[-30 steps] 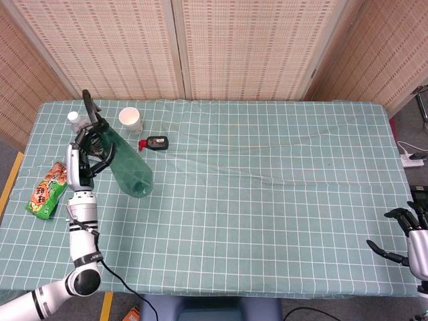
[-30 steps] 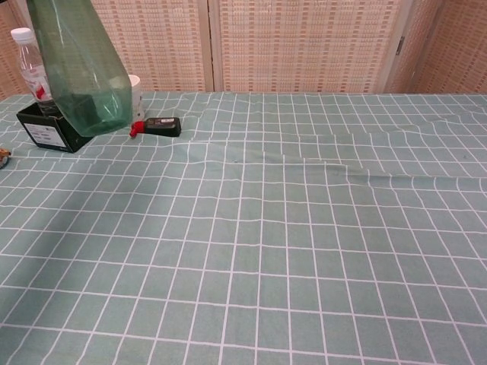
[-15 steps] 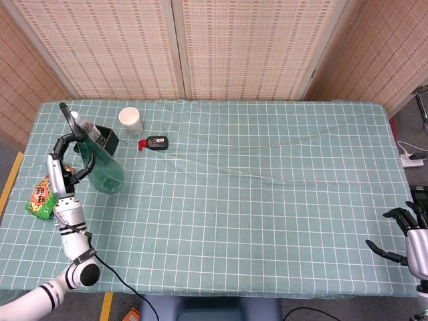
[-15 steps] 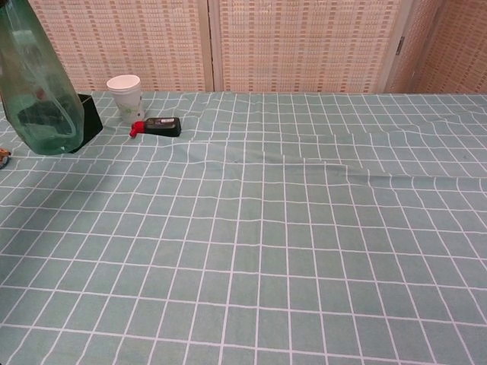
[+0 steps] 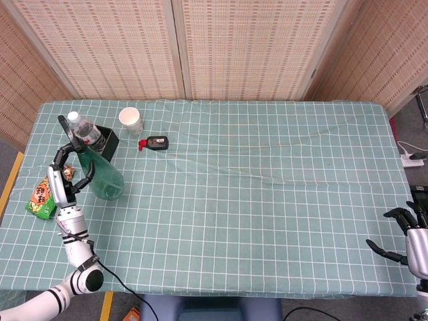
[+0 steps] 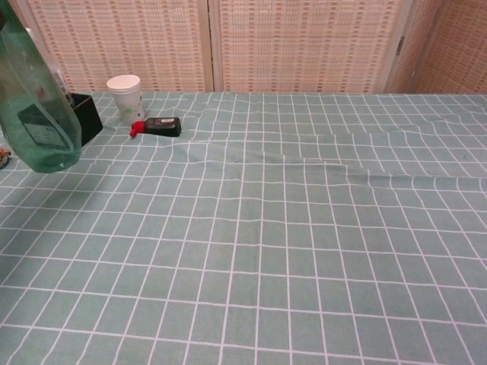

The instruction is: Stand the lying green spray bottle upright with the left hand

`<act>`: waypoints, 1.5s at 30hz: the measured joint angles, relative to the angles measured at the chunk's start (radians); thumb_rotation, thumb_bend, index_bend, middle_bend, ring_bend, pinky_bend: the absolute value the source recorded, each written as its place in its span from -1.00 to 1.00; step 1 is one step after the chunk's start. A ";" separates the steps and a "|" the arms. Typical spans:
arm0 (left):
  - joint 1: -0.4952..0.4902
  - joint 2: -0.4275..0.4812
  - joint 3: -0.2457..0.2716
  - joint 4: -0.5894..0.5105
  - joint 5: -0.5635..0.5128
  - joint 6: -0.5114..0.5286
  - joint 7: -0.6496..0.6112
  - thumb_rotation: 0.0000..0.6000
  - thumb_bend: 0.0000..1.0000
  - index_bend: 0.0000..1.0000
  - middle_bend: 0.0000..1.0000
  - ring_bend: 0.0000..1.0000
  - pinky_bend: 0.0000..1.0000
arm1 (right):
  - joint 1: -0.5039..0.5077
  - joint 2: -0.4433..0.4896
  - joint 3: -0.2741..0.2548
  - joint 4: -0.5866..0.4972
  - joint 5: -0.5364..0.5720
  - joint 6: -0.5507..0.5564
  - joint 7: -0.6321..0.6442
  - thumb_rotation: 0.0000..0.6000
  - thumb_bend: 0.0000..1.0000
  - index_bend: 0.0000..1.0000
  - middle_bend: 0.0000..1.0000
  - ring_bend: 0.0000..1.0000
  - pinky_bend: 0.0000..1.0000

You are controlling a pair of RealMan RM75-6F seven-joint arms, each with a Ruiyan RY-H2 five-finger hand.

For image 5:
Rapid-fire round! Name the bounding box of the white paper cup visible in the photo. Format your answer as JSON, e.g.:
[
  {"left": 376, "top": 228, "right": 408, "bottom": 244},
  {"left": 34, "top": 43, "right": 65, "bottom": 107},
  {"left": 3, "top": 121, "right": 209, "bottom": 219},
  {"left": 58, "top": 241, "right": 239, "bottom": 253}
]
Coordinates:
[{"left": 118, "top": 106, "right": 144, "bottom": 136}]

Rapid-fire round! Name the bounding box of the white power cable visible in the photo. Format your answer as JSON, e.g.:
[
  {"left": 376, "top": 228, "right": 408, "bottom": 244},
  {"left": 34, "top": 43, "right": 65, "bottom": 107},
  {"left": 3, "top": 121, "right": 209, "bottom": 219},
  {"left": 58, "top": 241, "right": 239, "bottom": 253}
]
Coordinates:
[{"left": 397, "top": 140, "right": 428, "bottom": 155}]

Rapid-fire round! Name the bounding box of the blue padded seat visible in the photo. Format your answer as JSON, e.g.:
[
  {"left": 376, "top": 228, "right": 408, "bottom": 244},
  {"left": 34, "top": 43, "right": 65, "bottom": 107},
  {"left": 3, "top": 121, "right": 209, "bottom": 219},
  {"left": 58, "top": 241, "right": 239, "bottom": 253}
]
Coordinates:
[{"left": 139, "top": 296, "right": 284, "bottom": 321}]

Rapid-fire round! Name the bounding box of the green orange snack bag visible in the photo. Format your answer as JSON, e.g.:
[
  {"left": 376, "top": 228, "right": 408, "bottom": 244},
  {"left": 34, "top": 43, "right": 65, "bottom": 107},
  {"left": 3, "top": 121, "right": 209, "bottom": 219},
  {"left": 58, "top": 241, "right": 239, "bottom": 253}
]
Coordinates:
[{"left": 25, "top": 163, "right": 76, "bottom": 221}]

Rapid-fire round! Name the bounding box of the metal chair leg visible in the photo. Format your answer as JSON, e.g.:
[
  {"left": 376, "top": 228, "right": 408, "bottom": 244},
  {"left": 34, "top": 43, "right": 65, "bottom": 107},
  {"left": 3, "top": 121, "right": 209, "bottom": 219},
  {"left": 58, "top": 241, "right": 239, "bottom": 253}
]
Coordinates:
[{"left": 411, "top": 85, "right": 428, "bottom": 130}]

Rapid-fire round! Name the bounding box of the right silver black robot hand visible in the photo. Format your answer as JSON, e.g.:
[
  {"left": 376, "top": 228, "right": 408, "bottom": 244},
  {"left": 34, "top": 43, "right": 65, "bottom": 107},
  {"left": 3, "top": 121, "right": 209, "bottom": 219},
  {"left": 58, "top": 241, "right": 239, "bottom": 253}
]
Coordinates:
[{"left": 366, "top": 201, "right": 428, "bottom": 280}]

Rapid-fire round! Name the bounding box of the black square box holder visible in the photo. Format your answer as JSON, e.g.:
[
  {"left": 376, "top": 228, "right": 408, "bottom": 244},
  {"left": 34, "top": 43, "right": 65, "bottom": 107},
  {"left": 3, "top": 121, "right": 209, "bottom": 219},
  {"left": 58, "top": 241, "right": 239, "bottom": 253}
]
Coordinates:
[{"left": 74, "top": 125, "right": 120, "bottom": 161}]

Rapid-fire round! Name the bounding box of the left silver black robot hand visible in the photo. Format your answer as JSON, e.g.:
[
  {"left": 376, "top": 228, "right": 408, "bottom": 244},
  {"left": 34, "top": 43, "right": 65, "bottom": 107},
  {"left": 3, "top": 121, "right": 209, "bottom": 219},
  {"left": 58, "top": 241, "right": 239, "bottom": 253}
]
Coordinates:
[{"left": 46, "top": 138, "right": 96, "bottom": 209}]

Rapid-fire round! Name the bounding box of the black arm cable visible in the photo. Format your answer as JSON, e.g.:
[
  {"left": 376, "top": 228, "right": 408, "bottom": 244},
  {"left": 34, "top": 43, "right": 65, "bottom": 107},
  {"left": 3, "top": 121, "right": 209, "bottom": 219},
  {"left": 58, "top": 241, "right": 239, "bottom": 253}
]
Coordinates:
[{"left": 95, "top": 260, "right": 158, "bottom": 321}]

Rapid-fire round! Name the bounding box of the white power strip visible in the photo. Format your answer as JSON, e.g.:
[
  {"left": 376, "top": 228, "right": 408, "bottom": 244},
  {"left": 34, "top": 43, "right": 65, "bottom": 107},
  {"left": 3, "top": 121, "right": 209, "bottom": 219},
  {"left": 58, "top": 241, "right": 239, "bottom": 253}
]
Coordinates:
[{"left": 400, "top": 152, "right": 425, "bottom": 168}]

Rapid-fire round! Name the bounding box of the yellow floor tape strip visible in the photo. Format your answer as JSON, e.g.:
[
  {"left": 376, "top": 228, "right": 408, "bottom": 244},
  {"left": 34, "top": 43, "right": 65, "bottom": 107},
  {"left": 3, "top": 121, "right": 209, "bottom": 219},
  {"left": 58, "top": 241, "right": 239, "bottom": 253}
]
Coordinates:
[
  {"left": 99, "top": 292, "right": 114, "bottom": 321},
  {"left": 0, "top": 152, "right": 24, "bottom": 215}
]

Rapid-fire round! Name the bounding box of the bamboo folding screen panel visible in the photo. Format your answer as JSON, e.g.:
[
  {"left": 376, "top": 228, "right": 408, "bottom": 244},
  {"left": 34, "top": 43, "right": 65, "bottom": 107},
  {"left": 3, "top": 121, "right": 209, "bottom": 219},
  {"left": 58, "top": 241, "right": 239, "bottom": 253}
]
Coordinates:
[
  {"left": 0, "top": 0, "right": 74, "bottom": 151},
  {"left": 172, "top": 0, "right": 364, "bottom": 101},
  {"left": 304, "top": 0, "right": 428, "bottom": 116},
  {"left": 6, "top": 0, "right": 187, "bottom": 100}
]

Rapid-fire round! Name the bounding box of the small black red-capped bottle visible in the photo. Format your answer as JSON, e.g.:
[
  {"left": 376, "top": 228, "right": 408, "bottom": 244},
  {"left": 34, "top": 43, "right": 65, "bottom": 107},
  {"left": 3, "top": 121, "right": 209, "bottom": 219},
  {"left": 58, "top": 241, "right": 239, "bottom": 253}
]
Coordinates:
[{"left": 138, "top": 135, "right": 170, "bottom": 151}]

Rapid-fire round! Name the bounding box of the orange box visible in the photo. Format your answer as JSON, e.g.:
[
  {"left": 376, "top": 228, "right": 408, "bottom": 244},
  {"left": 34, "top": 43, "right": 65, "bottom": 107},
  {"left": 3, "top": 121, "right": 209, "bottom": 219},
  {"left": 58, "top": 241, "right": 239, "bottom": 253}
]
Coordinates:
[{"left": 122, "top": 304, "right": 141, "bottom": 321}]

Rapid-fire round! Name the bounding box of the black device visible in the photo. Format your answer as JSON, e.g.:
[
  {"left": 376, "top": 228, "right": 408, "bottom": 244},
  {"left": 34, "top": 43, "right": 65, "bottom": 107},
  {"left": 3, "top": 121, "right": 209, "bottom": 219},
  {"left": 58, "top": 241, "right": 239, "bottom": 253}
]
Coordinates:
[{"left": 410, "top": 185, "right": 428, "bottom": 202}]

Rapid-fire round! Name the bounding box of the black floor cable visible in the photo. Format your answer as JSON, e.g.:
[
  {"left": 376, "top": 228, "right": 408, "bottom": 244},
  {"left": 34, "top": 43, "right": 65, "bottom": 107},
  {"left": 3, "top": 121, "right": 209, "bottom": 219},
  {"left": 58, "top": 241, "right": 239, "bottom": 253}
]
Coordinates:
[{"left": 282, "top": 306, "right": 342, "bottom": 321}]

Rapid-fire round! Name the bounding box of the green spray bottle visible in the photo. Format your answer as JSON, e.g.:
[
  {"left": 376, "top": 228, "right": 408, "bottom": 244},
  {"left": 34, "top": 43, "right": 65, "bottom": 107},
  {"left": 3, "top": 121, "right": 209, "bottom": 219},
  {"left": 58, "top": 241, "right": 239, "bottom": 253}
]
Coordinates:
[{"left": 57, "top": 115, "right": 125, "bottom": 201}]

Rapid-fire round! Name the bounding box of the clear plastic water bottle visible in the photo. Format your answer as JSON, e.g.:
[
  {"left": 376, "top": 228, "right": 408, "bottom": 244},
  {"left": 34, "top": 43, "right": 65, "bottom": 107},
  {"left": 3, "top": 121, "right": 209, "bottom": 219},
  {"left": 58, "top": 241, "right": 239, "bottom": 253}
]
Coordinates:
[{"left": 67, "top": 111, "right": 107, "bottom": 155}]

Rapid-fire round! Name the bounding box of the green checked tablecloth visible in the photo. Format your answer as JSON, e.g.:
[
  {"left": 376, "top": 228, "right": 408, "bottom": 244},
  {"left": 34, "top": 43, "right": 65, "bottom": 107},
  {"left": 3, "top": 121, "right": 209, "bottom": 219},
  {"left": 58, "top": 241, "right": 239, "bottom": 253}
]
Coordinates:
[{"left": 0, "top": 99, "right": 421, "bottom": 300}]

